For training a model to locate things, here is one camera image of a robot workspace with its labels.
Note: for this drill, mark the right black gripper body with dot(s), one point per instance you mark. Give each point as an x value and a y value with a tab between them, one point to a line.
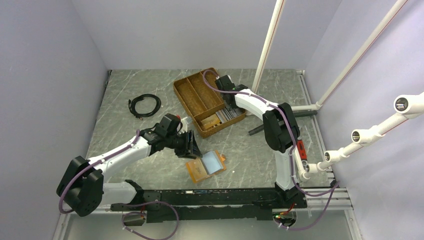
230	106

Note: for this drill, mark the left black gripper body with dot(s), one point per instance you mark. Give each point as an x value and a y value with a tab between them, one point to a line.
179	142

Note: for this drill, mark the gold credit card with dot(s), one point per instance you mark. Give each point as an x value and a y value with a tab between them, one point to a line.
196	170

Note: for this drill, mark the orange leather card holder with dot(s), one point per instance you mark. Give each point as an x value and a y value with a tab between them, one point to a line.
214	163

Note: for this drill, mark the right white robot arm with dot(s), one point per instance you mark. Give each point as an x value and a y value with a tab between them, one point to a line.
280	128

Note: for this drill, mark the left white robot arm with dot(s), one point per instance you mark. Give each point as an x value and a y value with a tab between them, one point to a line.
85	184

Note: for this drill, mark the stack of credit cards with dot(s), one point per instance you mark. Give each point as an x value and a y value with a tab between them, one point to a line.
220	117

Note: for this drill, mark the brown woven divider tray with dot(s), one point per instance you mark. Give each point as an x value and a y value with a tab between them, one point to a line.
200	101

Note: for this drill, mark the red adjustable wrench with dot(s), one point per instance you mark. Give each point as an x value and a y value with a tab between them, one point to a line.
301	150

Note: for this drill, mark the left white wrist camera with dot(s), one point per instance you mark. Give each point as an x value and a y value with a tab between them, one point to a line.
184	124

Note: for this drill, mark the white pvc pipe frame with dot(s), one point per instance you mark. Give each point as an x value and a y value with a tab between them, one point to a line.
371	52

